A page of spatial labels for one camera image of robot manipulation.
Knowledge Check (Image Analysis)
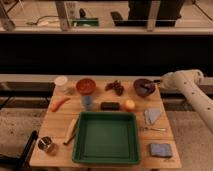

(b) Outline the light blue folded cloth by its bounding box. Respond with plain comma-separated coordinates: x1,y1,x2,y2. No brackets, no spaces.
144,108,161,125

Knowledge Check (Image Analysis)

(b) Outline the dark red grapes bunch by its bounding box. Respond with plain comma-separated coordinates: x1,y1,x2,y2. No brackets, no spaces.
105,80,124,96

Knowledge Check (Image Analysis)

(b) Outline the red yellow apple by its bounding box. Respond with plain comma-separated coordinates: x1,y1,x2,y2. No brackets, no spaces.
123,100,136,112

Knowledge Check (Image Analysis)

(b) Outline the small clear glass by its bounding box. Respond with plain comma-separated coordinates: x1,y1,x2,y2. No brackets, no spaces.
65,87,75,95

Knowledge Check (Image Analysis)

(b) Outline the white cup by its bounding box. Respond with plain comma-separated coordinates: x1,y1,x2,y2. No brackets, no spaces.
54,76,68,89

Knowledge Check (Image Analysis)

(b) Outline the cream banana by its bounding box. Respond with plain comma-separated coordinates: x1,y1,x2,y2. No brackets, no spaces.
64,119,78,144

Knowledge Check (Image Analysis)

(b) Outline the purple bowl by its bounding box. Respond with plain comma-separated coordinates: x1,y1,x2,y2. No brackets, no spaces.
133,79,155,97

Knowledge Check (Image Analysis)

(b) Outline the metal fork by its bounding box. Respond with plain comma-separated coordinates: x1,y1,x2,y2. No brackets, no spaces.
139,126,167,132

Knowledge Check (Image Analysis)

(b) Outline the blue sponge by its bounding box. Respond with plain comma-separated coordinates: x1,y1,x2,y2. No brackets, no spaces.
149,143,173,158

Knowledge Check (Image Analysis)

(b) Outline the blue plastic cup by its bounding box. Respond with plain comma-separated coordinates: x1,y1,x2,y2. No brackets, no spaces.
82,95,93,111

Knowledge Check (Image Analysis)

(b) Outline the orange carrot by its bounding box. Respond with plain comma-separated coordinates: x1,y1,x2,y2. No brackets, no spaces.
50,97,70,112

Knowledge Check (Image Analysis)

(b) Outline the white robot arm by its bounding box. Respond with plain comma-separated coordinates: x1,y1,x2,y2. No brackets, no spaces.
160,69,213,134

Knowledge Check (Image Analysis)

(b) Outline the black chair frame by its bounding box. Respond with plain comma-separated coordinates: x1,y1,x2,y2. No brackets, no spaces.
0,130,38,171

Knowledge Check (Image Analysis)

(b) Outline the green plastic tray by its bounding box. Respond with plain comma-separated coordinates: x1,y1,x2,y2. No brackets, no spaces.
72,112,140,165

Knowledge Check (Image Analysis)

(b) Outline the metal tin cup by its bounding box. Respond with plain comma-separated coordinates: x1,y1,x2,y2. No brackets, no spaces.
38,136,56,156

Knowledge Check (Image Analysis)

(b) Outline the green box in background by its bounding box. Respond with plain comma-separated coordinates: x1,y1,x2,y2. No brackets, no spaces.
71,18,99,27

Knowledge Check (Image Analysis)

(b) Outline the black sponge block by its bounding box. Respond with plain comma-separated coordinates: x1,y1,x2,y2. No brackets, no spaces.
101,102,120,111

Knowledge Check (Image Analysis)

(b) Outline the red bowl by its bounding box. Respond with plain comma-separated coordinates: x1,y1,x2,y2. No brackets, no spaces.
76,78,96,95

